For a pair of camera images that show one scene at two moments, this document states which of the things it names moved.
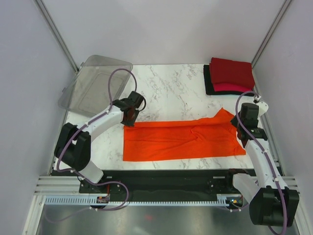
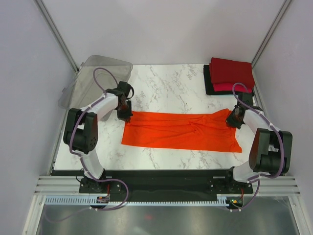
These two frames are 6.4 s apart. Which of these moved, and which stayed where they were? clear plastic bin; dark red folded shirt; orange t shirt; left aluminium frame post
Moved: orange t shirt
Stayed: clear plastic bin; dark red folded shirt; left aluminium frame post
